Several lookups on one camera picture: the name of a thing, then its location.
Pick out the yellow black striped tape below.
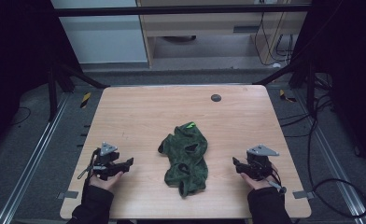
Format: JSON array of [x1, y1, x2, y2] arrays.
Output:
[[79, 91, 92, 109], [278, 89, 297, 104]]

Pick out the black stand legs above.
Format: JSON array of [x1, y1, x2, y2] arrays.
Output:
[[253, 57, 331, 115], [46, 60, 110, 122]]

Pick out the white cabinet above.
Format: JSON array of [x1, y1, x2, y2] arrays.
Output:
[[49, 0, 149, 64]]

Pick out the grey table bracket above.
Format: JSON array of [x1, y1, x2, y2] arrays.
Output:
[[57, 190, 79, 200], [292, 189, 315, 200]]

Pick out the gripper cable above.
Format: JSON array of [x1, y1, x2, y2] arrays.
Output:
[[77, 148, 101, 181], [264, 161, 288, 195]]

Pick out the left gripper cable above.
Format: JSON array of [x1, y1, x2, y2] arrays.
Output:
[[77, 148, 101, 181]]

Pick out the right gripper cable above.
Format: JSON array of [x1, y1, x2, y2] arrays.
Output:
[[264, 161, 288, 195]]

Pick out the thin black floor cable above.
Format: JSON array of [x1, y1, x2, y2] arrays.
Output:
[[9, 106, 32, 127]]

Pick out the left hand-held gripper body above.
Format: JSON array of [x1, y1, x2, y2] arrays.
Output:
[[91, 142, 121, 181]]

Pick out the person's right hand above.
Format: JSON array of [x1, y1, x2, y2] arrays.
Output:
[[240, 163, 280, 191]]

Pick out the person's left hand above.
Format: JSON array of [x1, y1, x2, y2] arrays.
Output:
[[88, 170, 124, 193]]

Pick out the aluminium floor rail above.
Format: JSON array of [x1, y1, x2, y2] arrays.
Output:
[[291, 90, 366, 224], [0, 92, 72, 224]]

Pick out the dark green fleece garment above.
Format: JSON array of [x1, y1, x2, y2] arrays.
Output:
[[157, 121, 210, 199]]

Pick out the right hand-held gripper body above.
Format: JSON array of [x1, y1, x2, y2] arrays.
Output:
[[246, 144, 280, 182]]

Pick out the black hanging cables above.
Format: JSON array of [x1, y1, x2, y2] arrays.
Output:
[[253, 11, 297, 67]]

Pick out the black horizontal frame bar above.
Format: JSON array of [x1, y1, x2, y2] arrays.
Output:
[[53, 4, 313, 18]]

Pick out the light wooden desk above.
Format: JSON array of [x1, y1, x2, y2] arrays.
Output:
[[136, 0, 312, 68]]

